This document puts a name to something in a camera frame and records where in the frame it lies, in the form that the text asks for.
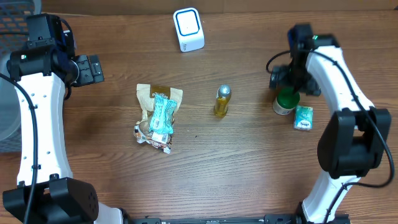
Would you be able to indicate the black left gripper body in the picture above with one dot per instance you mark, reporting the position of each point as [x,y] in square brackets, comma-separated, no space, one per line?
[90,70]

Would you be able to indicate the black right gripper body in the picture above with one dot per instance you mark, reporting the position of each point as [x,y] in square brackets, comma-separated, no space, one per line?
[295,75]

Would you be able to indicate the white jar green lid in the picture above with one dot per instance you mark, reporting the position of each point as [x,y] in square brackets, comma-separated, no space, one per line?
[286,101]

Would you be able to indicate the green white tissue pack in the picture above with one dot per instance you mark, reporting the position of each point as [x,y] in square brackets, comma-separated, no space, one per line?
[303,118]

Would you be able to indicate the beige brown snack pouch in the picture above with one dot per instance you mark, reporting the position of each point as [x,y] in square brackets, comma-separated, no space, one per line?
[146,94]

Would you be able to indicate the yellow liquid bottle grey cap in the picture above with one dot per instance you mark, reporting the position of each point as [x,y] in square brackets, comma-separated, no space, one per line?
[223,97]

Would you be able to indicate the teal snack pack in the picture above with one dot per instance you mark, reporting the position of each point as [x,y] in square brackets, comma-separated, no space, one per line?
[161,121]

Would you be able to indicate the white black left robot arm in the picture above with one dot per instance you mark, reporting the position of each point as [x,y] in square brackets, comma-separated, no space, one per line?
[43,73]

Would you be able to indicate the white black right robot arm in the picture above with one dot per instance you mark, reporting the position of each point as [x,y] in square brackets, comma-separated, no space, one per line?
[354,140]

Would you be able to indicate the white barcode scanner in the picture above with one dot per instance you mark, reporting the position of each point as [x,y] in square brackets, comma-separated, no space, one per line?
[189,29]

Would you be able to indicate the grey plastic mesh basket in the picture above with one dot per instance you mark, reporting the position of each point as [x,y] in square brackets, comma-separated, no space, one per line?
[13,36]

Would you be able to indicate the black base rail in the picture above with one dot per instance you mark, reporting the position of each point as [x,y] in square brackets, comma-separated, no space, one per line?
[217,220]

